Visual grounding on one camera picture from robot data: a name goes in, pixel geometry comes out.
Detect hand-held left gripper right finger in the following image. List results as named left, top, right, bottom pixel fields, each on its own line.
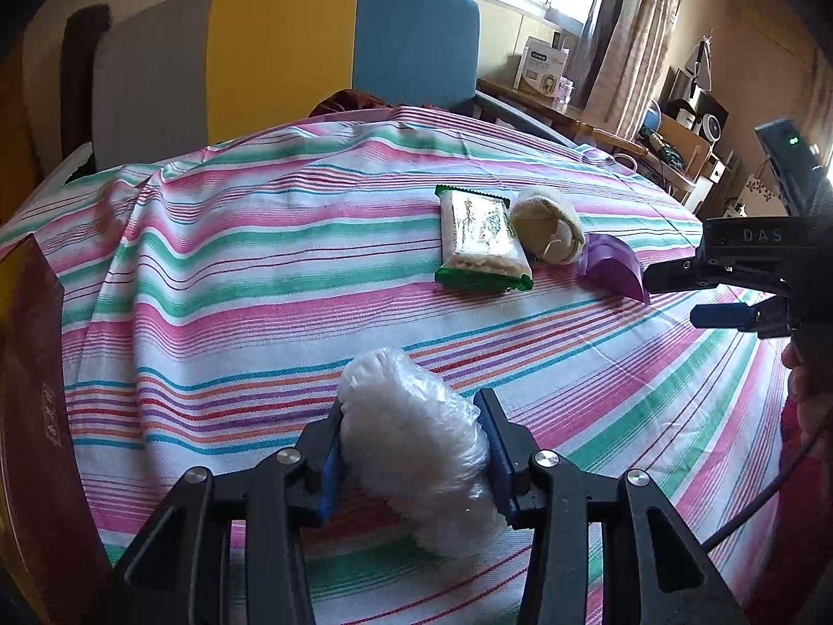
left=474, top=389, right=749, bottom=625

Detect dark red cloth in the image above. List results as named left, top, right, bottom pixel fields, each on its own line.
left=311, top=90, right=398, bottom=119

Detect white foam-wrapped item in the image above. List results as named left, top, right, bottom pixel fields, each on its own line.
left=335, top=346, right=509, bottom=559

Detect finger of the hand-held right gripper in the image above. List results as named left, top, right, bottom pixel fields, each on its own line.
left=690, top=299, right=793, bottom=338
left=643, top=259, right=785, bottom=295

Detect dark rolled cushion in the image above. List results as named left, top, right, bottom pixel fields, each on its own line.
left=61, top=4, right=111, bottom=157

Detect beige cloth ball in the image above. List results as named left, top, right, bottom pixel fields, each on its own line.
left=508, top=186, right=587, bottom=266

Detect wooden desk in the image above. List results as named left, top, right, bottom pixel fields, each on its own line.
left=478, top=78, right=652, bottom=157

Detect purple plastic item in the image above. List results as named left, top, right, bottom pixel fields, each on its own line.
left=576, top=232, right=652, bottom=304

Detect white sofa armrest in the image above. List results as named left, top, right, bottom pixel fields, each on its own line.
left=35, top=143, right=95, bottom=191

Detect grey yellow blue sofa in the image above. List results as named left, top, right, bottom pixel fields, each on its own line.
left=91, top=0, right=577, bottom=160

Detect person's right hand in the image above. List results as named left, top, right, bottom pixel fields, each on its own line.
left=781, top=339, right=833, bottom=450

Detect red garment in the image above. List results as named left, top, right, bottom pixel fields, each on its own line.
left=745, top=397, right=833, bottom=625

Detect cardboard box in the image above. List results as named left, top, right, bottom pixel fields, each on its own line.
left=651, top=117, right=725, bottom=180

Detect green snack packet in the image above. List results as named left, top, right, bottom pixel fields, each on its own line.
left=434, top=185, right=535, bottom=294

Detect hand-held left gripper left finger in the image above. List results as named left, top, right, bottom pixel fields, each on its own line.
left=97, top=400, right=349, bottom=625

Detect white carton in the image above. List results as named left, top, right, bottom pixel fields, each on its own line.
left=514, top=35, right=569, bottom=95

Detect gold-lined gift box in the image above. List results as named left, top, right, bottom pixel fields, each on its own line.
left=0, top=232, right=115, bottom=625

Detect black cable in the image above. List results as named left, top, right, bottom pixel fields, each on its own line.
left=703, top=430, right=821, bottom=551

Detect floral curtain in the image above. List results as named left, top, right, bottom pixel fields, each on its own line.
left=582, top=0, right=684, bottom=141

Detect wooden wardrobe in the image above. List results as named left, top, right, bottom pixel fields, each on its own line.
left=0, top=58, right=40, bottom=226

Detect striped tablecloth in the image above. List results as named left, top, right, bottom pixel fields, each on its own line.
left=0, top=104, right=801, bottom=625

